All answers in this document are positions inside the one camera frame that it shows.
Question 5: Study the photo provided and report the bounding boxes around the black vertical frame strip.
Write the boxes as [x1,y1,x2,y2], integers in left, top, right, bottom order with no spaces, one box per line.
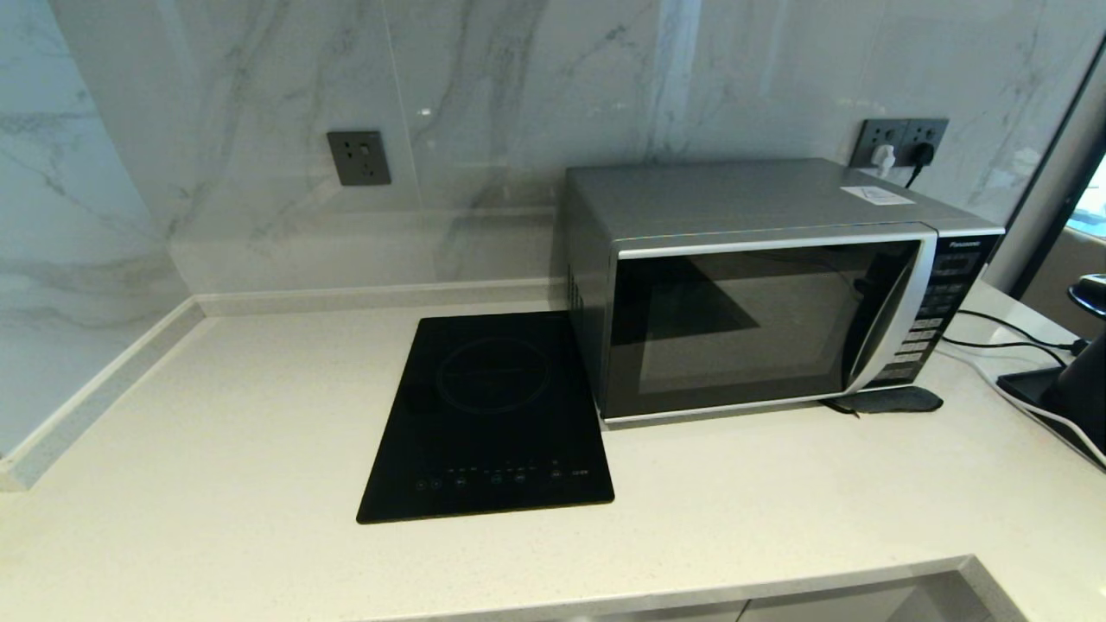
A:
[1005,39,1106,269]

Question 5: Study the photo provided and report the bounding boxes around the grey double wall socket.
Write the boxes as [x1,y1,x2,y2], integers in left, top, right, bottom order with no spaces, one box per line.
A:
[850,118,950,170]

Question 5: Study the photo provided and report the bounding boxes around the silver microwave oven body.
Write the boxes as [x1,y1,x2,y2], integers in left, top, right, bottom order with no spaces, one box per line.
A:
[564,158,1006,424]

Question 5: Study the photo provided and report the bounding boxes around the white paper sheet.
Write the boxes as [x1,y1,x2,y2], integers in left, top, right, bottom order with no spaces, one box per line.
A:
[840,185,915,207]

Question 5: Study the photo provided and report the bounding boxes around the white power cable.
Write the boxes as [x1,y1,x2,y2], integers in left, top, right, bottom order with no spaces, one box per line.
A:
[950,346,1106,463]

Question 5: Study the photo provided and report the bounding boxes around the dark blue rubber mat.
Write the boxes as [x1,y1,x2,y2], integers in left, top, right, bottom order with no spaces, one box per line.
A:
[825,386,944,417]

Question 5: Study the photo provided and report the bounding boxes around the thin black power cable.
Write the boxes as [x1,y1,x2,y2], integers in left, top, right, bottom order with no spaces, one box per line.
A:
[942,337,1071,368]
[957,308,1091,355]

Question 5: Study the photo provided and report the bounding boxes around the black induction cooktop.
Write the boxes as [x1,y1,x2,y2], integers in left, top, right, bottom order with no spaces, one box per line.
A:
[356,311,615,525]

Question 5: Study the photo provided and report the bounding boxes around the black countertop appliance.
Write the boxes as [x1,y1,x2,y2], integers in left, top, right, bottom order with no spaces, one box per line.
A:
[996,273,1106,463]

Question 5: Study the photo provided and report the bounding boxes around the grey single wall socket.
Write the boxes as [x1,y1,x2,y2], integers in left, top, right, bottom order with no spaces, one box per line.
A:
[327,130,391,187]

